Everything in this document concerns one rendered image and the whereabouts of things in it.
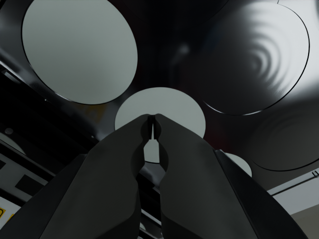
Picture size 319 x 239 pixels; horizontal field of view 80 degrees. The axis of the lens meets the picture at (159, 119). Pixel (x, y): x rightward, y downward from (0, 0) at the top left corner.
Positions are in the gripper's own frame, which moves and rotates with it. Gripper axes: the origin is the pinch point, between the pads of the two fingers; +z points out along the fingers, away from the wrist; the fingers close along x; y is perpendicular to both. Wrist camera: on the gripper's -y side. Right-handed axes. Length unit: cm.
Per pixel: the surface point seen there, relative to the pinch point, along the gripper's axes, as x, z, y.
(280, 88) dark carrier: 12.4, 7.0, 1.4
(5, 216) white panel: -11.9, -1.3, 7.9
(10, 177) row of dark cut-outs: -12.7, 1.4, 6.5
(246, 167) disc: 11.2, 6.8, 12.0
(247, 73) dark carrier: 8.8, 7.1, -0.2
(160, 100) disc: 0.6, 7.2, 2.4
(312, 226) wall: 133, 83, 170
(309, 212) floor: 135, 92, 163
